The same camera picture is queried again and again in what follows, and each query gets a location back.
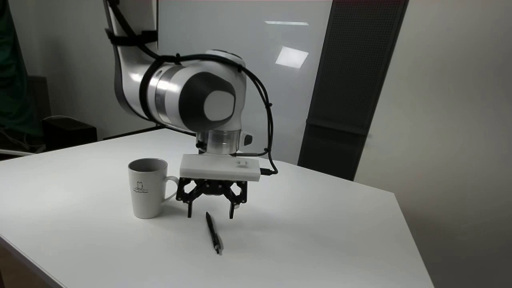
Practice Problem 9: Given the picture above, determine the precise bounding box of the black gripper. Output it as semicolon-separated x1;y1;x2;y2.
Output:
176;178;248;219

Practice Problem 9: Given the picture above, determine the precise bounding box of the black chair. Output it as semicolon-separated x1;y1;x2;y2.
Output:
0;75;98;158

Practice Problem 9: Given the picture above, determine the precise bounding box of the white ceramic mug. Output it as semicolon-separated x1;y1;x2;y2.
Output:
128;158;180;219

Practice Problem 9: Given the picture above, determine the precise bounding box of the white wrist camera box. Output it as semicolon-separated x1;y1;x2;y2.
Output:
180;154;261;181

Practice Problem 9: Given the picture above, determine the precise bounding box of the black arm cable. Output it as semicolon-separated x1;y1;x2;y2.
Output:
106;0;280;178

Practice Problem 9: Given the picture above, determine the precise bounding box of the black pen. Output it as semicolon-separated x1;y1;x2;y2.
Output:
205;211;224;254

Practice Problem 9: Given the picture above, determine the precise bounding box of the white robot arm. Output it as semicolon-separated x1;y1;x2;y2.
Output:
103;0;261;206

